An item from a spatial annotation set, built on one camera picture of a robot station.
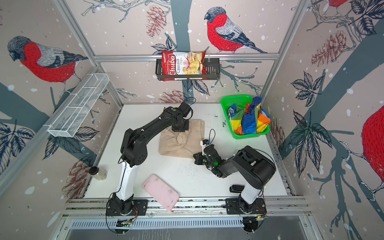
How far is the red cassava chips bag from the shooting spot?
2.86 ft

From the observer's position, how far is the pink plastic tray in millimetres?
745

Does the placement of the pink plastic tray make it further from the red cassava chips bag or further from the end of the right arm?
the red cassava chips bag

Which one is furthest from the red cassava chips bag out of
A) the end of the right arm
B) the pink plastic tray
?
the pink plastic tray
